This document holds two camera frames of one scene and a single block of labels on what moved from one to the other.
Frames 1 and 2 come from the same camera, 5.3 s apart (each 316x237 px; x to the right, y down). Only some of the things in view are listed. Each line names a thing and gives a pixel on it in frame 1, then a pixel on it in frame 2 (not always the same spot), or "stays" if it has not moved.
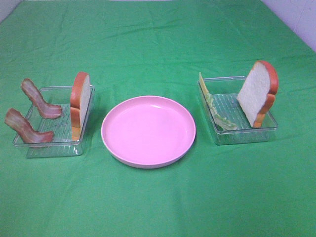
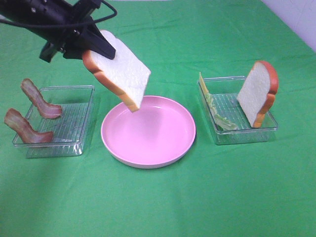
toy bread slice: [80, 101] → [123, 73]
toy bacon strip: [15, 119] stays
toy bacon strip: [49, 110] stays
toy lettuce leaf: [222, 122] stays
